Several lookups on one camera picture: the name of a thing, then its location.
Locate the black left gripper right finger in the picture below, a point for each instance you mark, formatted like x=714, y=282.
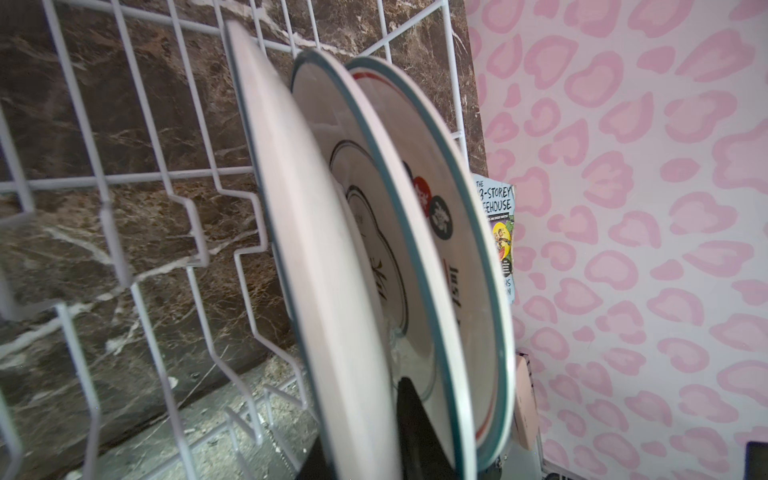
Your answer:
x=421, y=454

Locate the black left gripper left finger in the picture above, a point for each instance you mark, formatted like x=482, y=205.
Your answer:
x=315, y=467

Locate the white round plate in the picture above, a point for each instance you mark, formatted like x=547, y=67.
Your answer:
x=462, y=234
x=330, y=297
x=419, y=330

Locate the The 143-Storey Treehouse book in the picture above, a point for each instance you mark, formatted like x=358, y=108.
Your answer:
x=498, y=202

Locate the white wire dish rack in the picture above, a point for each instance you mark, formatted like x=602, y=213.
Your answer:
x=144, y=333

